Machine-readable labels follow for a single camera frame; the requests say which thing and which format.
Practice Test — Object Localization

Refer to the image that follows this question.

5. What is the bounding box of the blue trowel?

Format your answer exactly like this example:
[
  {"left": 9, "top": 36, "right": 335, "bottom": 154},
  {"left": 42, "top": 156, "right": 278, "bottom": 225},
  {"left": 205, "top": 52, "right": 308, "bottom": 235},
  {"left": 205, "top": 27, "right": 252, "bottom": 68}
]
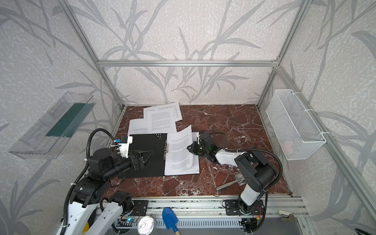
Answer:
[{"left": 162, "top": 208, "right": 181, "bottom": 235}]

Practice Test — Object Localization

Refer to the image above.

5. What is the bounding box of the silver round can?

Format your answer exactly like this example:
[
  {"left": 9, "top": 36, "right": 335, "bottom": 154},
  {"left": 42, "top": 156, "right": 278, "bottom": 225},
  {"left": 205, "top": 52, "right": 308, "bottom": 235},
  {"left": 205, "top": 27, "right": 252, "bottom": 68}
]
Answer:
[{"left": 137, "top": 216, "right": 157, "bottom": 235}]

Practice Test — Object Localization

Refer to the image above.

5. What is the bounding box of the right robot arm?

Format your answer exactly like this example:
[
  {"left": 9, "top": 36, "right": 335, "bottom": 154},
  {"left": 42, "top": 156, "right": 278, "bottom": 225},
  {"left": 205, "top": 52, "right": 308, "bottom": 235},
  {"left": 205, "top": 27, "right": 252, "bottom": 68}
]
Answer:
[{"left": 187, "top": 132, "right": 283, "bottom": 215}]

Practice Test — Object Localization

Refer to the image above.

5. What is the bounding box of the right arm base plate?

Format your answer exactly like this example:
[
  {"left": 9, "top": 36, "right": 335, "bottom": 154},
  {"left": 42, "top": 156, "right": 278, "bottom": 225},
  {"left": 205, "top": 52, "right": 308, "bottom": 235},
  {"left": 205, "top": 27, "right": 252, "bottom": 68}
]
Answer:
[{"left": 223, "top": 198, "right": 265, "bottom": 216}]

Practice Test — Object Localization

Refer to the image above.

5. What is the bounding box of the yellow black glove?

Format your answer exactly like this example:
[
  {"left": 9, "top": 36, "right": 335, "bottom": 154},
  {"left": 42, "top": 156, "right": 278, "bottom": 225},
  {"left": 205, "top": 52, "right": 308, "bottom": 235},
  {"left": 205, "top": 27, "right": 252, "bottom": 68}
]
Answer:
[{"left": 82, "top": 222, "right": 90, "bottom": 235}]

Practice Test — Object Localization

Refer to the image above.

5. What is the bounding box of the teal folder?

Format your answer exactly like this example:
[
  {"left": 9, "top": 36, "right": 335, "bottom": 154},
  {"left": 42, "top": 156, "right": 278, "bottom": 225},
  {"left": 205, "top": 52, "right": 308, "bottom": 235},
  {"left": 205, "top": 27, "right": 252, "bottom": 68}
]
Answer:
[{"left": 116, "top": 127, "right": 200, "bottom": 178}]

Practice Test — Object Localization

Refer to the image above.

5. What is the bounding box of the aluminium frame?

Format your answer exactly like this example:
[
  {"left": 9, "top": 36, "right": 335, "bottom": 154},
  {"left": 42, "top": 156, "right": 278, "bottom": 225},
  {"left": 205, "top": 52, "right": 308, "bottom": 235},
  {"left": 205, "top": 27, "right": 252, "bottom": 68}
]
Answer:
[{"left": 58, "top": 1, "right": 376, "bottom": 219}]

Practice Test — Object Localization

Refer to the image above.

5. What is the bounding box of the green circuit board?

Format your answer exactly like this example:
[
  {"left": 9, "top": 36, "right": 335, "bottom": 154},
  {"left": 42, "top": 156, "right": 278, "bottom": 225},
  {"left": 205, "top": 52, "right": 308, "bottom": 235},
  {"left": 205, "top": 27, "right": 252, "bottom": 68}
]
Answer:
[{"left": 116, "top": 217, "right": 139, "bottom": 228}]

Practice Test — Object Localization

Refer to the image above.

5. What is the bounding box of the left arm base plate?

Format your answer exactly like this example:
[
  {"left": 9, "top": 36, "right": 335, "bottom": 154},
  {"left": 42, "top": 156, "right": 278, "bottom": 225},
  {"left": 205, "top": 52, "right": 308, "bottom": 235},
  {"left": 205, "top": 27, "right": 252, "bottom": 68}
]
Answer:
[{"left": 126, "top": 200, "right": 149, "bottom": 217}]

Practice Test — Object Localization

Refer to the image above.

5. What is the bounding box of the white wire basket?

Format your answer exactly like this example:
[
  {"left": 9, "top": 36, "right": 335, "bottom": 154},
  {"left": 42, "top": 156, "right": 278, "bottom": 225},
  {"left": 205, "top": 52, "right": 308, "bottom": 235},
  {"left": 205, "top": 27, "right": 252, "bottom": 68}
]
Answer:
[{"left": 266, "top": 89, "right": 326, "bottom": 161}]

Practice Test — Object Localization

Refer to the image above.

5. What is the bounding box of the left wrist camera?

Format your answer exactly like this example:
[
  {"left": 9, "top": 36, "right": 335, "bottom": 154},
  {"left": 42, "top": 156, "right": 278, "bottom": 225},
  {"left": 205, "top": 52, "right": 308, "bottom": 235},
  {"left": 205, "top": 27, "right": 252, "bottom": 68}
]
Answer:
[{"left": 111, "top": 136, "right": 133, "bottom": 158}]

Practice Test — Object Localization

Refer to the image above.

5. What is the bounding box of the clear plastic wall tray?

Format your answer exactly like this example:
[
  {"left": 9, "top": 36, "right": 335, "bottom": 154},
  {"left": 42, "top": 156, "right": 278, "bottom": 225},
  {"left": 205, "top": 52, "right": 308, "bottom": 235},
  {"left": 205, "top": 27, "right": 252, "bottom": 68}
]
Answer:
[{"left": 9, "top": 92, "right": 96, "bottom": 160}]

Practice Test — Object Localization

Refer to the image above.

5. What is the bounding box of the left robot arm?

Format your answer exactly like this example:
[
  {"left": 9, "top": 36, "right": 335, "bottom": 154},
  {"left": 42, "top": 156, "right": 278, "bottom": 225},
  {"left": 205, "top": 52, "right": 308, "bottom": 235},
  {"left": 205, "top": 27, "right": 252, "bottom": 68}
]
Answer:
[{"left": 57, "top": 128, "right": 154, "bottom": 235}]

